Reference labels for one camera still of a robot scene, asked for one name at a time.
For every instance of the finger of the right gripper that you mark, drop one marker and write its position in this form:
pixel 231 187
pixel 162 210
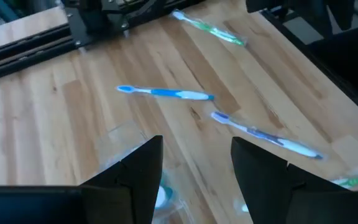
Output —
pixel 343 12
pixel 317 15

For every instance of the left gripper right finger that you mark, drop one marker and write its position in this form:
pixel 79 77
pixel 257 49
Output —
pixel 275 193

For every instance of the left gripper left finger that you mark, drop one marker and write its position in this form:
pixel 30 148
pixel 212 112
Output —
pixel 135 186

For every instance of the purple toothbrush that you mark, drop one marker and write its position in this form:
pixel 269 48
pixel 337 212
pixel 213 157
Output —
pixel 266 137

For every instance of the green toothbrush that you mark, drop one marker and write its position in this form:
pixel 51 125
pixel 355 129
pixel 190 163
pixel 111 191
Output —
pixel 210 28
pixel 351 182

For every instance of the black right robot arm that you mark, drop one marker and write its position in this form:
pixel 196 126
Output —
pixel 98 15

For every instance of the clear acrylic organizer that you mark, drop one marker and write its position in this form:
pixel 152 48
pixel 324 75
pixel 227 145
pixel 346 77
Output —
pixel 120 146

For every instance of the blue toothbrush in clear wrapper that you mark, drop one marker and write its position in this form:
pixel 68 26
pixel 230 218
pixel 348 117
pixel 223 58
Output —
pixel 166 92

